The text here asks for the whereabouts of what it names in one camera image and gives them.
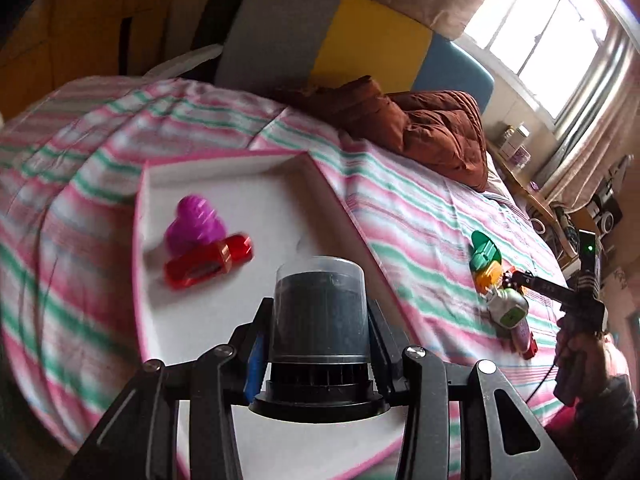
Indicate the black silver boombox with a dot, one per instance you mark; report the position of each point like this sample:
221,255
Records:
606,210

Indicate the purple patterned plastic object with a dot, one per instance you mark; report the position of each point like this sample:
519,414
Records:
521,336

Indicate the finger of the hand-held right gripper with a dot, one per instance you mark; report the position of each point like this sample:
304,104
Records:
542,285

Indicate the green plastic holder with flange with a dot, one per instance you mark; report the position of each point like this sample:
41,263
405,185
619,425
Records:
482,250

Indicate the wooden nightstand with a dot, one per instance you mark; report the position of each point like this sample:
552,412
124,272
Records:
530,195

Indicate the window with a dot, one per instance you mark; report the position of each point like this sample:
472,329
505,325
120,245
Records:
540,35

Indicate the small orange-red block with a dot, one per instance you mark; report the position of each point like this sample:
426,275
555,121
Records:
531,349

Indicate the white plug-in device green face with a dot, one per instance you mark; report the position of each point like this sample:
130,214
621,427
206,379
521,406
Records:
507,310

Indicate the pink green striped bed sheet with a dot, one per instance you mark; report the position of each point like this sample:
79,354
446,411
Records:
75,210

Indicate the person's right hand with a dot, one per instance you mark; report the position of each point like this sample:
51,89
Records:
572,360

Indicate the orange plastic toy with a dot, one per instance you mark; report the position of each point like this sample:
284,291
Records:
487,278

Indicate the black cylinder with clear cap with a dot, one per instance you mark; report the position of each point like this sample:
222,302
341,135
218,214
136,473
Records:
320,310

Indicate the grey yellow blue padded headboard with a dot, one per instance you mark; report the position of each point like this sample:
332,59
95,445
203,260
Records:
370,35

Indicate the brown rumpled blanket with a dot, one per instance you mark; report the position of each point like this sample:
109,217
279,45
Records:
430,130

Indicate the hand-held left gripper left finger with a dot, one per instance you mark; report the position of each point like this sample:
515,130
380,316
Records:
256,365

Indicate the red metallic cylinder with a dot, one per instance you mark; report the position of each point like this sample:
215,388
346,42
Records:
200,267

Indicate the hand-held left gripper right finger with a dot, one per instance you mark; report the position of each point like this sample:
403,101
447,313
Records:
382,357

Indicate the white jar with purple label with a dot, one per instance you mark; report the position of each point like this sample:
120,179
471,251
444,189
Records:
517,147

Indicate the purple heart-shaped plastic toy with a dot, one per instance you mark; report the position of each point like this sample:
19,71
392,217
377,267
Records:
195,225

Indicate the white tray with pink rim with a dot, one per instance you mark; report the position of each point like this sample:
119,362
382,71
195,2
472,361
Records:
280,220

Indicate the wooden wardrobe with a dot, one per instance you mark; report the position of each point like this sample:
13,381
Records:
75,25

